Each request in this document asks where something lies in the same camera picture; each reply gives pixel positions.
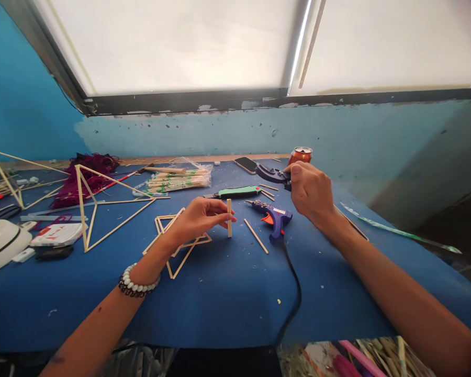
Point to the person's left hand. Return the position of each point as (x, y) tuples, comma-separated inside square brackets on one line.
[(188, 225)]

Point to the person's right hand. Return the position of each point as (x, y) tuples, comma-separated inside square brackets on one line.
[(314, 192)]

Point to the short bamboo stick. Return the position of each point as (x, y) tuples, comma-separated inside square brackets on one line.
[(229, 229)]

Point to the black hand cutter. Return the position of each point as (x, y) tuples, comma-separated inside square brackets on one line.
[(270, 173)]

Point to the orange drink can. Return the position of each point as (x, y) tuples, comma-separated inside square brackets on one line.
[(300, 156)]

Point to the blue hot glue gun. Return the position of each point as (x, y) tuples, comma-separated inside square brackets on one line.
[(276, 218)]

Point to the pack of bamboo sticks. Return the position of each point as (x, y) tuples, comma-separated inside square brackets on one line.
[(178, 181)]

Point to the small cut bamboo stick pieces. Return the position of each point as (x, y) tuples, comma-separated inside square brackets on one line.
[(268, 192)]

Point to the green utility knife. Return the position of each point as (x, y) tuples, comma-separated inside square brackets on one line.
[(237, 192)]

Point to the long loose bamboo stick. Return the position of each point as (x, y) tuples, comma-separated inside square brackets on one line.
[(256, 235)]

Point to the smartphone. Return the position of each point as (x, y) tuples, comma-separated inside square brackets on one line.
[(246, 164)]

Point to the blue table mat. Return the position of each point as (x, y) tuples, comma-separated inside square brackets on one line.
[(220, 302)]

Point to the green striped plastic strip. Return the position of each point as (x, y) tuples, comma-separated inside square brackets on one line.
[(400, 231)]

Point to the purple yarn bundle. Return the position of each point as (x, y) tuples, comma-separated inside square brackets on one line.
[(90, 173)]

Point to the red and white packet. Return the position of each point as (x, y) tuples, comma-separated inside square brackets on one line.
[(57, 235)]

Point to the small black pouch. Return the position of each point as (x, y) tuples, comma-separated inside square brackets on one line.
[(54, 253)]

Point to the clear glue sticks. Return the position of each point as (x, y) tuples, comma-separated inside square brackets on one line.
[(51, 216)]

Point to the white plug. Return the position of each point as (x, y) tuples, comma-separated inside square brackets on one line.
[(23, 255)]

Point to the pile of craft scraps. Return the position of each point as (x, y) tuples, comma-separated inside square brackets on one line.
[(357, 359)]

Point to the window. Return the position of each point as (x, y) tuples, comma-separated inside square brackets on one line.
[(188, 43)]

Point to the white power strip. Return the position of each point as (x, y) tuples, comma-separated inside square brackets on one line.
[(2, 243)]

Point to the flat bamboo stick triangle frame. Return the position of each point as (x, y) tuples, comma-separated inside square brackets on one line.
[(176, 263)]

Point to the bamboo stick pyramid frame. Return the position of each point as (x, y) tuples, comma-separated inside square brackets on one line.
[(8, 156), (95, 204)]

